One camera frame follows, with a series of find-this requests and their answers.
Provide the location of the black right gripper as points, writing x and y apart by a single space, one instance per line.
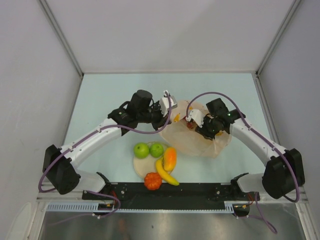
203 131

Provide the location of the yellow fake banana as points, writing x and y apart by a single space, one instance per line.
164 175

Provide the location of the white slotted cable duct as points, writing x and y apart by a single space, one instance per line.
99 207

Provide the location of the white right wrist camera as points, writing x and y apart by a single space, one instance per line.
196 116

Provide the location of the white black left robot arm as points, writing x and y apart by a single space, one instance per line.
61 164

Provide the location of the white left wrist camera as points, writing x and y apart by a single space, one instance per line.
167 102

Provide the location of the translucent peach plastic bag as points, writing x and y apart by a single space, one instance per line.
188 141

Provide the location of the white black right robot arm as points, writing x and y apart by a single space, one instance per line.
283 171

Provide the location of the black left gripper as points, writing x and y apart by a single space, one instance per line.
161 119

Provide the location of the orange yellow fake mango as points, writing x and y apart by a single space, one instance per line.
170 159

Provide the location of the green fake apple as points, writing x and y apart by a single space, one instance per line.
141 150
156 150

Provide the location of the aluminium frame rail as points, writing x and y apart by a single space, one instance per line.
126 191

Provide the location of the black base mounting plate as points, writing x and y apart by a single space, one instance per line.
156 201

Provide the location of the round cream green plate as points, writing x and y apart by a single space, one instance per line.
143 166

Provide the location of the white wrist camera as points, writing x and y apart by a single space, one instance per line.
196 116
167 102

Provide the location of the red fake grape bunch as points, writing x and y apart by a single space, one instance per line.
191 125

